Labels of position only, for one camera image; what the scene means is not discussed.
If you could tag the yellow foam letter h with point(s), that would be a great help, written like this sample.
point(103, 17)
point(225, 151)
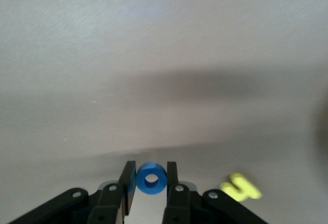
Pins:
point(243, 188)

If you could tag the brown table cover sheet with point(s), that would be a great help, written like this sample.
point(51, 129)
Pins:
point(128, 55)

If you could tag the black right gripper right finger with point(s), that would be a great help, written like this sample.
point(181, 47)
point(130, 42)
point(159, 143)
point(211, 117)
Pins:
point(184, 203)

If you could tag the blue foam letter o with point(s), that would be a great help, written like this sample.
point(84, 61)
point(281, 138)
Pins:
point(143, 185)

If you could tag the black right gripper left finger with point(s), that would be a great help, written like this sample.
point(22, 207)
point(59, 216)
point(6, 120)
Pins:
point(112, 203)

